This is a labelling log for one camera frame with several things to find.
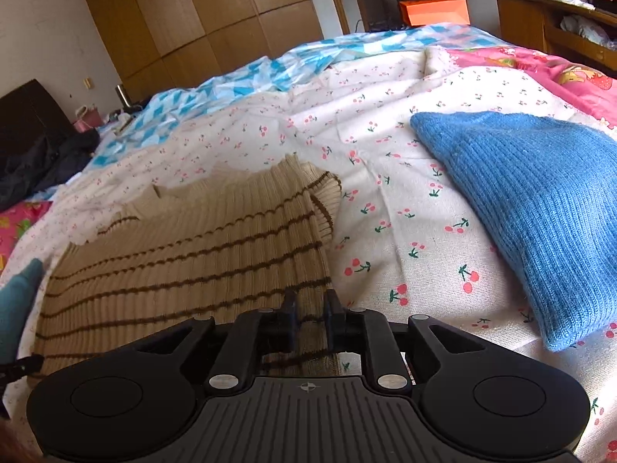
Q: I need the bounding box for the blue knit sweater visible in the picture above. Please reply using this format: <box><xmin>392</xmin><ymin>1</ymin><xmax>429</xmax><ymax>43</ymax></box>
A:
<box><xmin>410</xmin><ymin>111</ymin><xmax>616</xmax><ymax>352</ymax></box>

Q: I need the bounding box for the white cherry-print bed sheet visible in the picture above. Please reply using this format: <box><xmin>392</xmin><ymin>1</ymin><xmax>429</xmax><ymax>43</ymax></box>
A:
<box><xmin>7</xmin><ymin>47</ymin><xmax>616</xmax><ymax>462</ymax></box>

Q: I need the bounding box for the pink cartoon blanket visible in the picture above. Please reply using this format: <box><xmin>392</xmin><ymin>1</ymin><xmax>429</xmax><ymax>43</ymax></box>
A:
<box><xmin>448</xmin><ymin>46</ymin><xmax>616</xmax><ymax>130</ymax></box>

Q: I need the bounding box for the teal cloth piece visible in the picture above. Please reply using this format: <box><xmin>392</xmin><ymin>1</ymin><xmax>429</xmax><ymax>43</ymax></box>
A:
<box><xmin>0</xmin><ymin>258</ymin><xmax>44</xmax><ymax>364</ymax></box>

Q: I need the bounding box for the orange box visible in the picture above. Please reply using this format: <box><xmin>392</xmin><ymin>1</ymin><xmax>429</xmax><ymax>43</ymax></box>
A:
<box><xmin>398</xmin><ymin>0</ymin><xmax>470</xmax><ymax>27</ymax></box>

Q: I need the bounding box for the beige brown-striped knit garment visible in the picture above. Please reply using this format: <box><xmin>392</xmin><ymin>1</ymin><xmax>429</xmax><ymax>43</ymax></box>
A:
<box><xmin>30</xmin><ymin>156</ymin><xmax>342</xmax><ymax>384</ymax></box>

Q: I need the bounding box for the dark clothes pile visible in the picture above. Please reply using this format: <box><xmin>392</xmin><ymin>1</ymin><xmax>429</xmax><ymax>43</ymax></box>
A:
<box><xmin>1</xmin><ymin>130</ymin><xmax>100</xmax><ymax>211</ymax></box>

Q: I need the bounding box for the blue white geometric quilt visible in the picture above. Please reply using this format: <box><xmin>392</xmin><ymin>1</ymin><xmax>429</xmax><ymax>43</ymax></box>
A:
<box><xmin>87</xmin><ymin>23</ymin><xmax>505</xmax><ymax>169</ymax></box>

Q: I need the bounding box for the dark headboard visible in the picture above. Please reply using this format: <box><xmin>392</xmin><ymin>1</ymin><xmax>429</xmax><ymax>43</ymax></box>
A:
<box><xmin>0</xmin><ymin>79</ymin><xmax>76</xmax><ymax>164</ymax></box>

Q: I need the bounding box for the wooden wardrobe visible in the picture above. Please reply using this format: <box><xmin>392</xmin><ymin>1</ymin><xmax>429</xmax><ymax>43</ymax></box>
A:
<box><xmin>86</xmin><ymin>0</ymin><xmax>322</xmax><ymax>101</ymax></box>

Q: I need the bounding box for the wooden desk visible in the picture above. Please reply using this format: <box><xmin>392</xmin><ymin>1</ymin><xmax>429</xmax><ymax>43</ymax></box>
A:
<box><xmin>497</xmin><ymin>0</ymin><xmax>616</xmax><ymax>78</ymax></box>

